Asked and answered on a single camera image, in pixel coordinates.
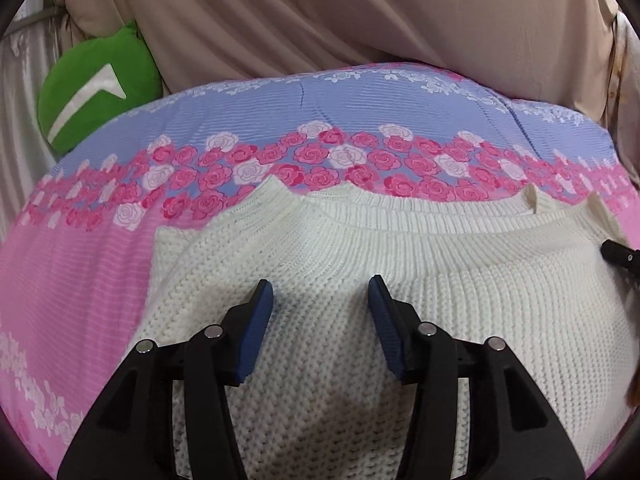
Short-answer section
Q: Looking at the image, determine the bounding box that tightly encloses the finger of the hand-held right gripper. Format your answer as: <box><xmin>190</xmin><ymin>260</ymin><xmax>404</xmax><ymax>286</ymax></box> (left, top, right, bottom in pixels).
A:
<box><xmin>600</xmin><ymin>239</ymin><xmax>640</xmax><ymax>278</ymax></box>

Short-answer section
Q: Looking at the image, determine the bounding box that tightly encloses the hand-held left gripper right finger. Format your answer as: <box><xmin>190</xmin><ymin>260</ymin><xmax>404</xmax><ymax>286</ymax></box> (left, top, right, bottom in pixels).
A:
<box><xmin>367</xmin><ymin>275</ymin><xmax>586</xmax><ymax>480</ymax></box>

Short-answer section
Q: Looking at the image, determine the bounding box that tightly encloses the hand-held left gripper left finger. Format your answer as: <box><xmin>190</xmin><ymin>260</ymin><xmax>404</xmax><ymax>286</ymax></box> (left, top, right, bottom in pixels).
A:
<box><xmin>57</xmin><ymin>280</ymin><xmax>275</xmax><ymax>480</ymax></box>

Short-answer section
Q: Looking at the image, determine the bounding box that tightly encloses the white red navy knit sweater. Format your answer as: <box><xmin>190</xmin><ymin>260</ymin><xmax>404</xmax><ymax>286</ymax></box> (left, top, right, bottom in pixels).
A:
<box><xmin>135</xmin><ymin>176</ymin><xmax>640</xmax><ymax>480</ymax></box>

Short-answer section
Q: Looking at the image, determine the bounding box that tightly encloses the cream floral hanging cloth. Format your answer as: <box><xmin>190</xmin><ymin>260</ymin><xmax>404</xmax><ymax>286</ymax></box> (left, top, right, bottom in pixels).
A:
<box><xmin>602</xmin><ymin>5</ymin><xmax>640</xmax><ymax>186</ymax></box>

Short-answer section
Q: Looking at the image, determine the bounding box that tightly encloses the pink blue floral bedsheet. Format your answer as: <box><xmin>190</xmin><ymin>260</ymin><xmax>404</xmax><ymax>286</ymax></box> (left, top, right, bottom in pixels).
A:
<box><xmin>0</xmin><ymin>62</ymin><xmax>640</xmax><ymax>480</ymax></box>

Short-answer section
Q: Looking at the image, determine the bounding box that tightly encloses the green plush pillow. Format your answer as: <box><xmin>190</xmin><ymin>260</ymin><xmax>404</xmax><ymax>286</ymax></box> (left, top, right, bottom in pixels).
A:
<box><xmin>37</xmin><ymin>21</ymin><xmax>164</xmax><ymax>157</ymax></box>

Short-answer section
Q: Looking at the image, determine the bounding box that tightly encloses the beige draped cloth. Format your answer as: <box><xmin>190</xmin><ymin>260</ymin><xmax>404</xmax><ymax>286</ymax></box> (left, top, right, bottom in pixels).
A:
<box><xmin>65</xmin><ymin>0</ymin><xmax>626</xmax><ymax>126</ymax></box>

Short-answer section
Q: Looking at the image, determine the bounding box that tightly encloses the white pleated curtain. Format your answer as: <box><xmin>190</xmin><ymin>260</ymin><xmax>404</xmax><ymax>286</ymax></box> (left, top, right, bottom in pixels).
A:
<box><xmin>0</xmin><ymin>5</ymin><xmax>68</xmax><ymax>241</ymax></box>

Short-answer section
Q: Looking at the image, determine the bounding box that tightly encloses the grey metal rail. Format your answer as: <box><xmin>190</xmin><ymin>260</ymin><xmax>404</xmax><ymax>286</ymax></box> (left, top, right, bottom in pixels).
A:
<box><xmin>12</xmin><ymin>4</ymin><xmax>67</xmax><ymax>28</ymax></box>

